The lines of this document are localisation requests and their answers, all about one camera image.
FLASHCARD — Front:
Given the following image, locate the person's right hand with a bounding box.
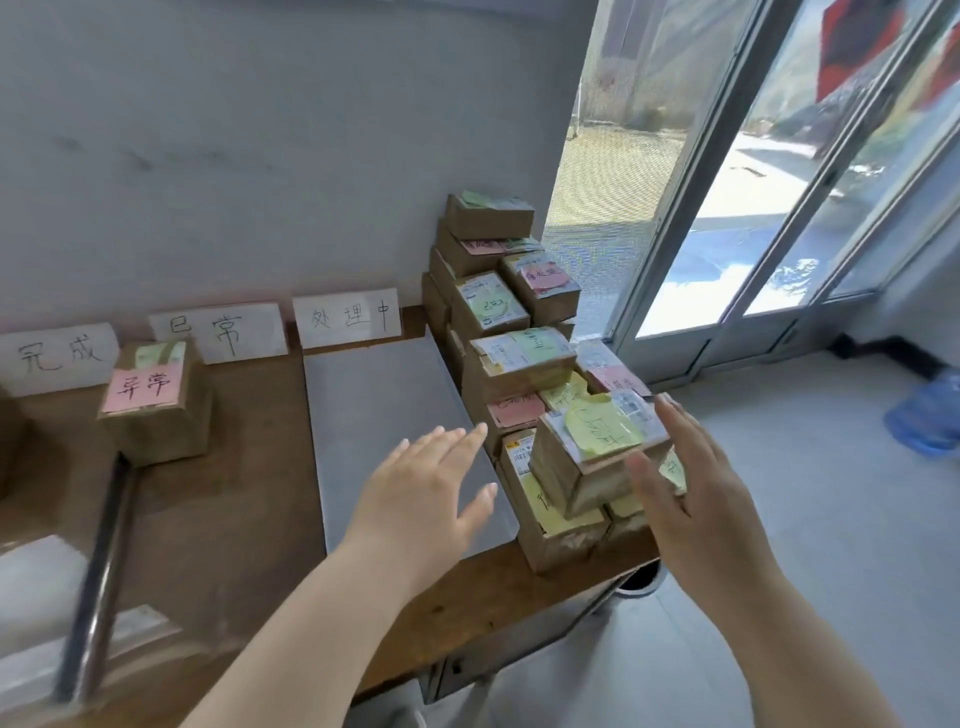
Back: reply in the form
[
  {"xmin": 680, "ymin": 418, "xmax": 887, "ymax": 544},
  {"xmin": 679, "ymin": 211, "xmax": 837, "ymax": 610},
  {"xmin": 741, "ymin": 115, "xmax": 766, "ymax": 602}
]
[{"xmin": 624, "ymin": 393, "xmax": 789, "ymax": 610}]

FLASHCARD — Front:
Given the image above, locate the person's left hand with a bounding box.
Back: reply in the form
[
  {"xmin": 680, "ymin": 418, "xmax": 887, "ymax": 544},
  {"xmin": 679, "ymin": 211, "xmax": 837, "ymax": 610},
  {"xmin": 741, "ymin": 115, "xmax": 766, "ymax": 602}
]
[{"xmin": 341, "ymin": 423, "xmax": 500, "ymax": 565}]

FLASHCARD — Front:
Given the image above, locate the small box yellow sticky note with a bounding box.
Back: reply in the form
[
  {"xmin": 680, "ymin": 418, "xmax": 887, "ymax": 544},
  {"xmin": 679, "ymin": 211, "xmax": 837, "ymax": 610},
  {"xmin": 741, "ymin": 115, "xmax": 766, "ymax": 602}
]
[{"xmin": 528, "ymin": 390, "xmax": 674, "ymax": 520}]

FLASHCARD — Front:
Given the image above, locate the person's right forearm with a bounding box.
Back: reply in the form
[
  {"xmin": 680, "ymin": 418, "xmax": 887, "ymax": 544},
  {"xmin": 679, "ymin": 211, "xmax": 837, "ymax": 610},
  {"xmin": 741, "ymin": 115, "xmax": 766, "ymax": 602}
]
[{"xmin": 711, "ymin": 571, "xmax": 897, "ymax": 728}]

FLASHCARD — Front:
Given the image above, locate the person's left forearm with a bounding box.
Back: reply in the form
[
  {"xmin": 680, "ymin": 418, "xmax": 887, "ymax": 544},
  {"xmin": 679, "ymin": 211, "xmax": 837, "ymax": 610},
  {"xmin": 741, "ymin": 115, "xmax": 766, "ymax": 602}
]
[{"xmin": 178, "ymin": 541, "xmax": 430, "ymax": 728}]

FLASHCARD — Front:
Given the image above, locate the round bin under table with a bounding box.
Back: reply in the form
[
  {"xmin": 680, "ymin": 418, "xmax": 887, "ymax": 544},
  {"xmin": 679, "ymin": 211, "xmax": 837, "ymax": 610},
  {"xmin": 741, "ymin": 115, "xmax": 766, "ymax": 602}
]
[{"xmin": 615, "ymin": 558, "xmax": 669, "ymax": 600}]

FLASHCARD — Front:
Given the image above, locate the grey metal tray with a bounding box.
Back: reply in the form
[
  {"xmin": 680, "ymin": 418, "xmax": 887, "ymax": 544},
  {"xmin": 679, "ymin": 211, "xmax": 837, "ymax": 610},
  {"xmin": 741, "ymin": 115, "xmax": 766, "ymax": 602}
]
[{"xmin": 302, "ymin": 327, "xmax": 521, "ymax": 560}]

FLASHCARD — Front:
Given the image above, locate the pile of labelled cardboard parcels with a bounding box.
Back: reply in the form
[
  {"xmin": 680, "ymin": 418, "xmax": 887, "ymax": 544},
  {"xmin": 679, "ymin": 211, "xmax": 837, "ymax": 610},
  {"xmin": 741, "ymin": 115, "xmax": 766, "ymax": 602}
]
[{"xmin": 421, "ymin": 189, "xmax": 687, "ymax": 575}]

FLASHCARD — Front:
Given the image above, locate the white handwritten paper sign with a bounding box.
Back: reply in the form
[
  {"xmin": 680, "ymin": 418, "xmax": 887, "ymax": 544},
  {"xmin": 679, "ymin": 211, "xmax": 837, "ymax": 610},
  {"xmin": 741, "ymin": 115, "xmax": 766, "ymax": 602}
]
[
  {"xmin": 0, "ymin": 322, "xmax": 121, "ymax": 399},
  {"xmin": 147, "ymin": 301, "xmax": 290, "ymax": 366},
  {"xmin": 291, "ymin": 287, "xmax": 401, "ymax": 351}
]

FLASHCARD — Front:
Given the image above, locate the brown wooden table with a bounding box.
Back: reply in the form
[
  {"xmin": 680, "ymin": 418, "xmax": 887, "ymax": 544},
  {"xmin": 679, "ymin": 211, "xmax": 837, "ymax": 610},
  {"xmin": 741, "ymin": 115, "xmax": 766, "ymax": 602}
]
[{"xmin": 0, "ymin": 307, "xmax": 661, "ymax": 728}]

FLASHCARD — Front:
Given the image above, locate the aluminium framed glass door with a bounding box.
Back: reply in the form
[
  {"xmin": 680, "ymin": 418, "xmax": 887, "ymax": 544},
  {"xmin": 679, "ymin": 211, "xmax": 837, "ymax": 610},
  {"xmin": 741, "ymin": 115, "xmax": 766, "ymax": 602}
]
[{"xmin": 540, "ymin": 0, "xmax": 960, "ymax": 385}]

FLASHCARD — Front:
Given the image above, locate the blue water jug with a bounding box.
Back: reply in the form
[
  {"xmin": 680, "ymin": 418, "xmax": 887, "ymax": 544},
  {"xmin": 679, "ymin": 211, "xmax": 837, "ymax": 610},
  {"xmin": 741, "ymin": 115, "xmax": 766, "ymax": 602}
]
[{"xmin": 883, "ymin": 372, "xmax": 960, "ymax": 459}]

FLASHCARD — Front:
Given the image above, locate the cardboard carton pink sticky note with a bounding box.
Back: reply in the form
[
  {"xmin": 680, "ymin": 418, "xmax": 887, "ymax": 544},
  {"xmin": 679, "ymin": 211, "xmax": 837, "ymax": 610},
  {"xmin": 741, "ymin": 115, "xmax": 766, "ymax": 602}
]
[{"xmin": 97, "ymin": 339, "xmax": 215, "ymax": 468}]

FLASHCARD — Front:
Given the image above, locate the black metal bar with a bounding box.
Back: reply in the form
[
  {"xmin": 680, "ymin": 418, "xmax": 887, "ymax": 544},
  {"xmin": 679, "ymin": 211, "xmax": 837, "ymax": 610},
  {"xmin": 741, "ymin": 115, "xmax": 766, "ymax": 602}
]
[{"xmin": 56, "ymin": 450, "xmax": 140, "ymax": 706}]

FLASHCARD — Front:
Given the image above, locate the white plastic sheet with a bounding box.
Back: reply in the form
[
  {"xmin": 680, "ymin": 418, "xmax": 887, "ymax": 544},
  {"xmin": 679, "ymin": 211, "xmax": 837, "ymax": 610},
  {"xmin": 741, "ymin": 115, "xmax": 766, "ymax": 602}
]
[{"xmin": 0, "ymin": 532, "xmax": 189, "ymax": 706}]

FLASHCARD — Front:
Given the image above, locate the plain brown carton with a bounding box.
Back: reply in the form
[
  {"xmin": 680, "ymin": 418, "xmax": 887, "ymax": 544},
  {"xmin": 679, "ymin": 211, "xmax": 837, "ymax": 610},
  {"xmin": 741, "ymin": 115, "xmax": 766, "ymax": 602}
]
[{"xmin": 0, "ymin": 386, "xmax": 31, "ymax": 500}]

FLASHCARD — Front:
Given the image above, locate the red banner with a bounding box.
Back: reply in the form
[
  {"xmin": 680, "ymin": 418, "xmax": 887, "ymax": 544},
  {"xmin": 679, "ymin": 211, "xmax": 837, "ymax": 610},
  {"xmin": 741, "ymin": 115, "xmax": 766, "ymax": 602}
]
[{"xmin": 813, "ymin": 0, "xmax": 909, "ymax": 102}]

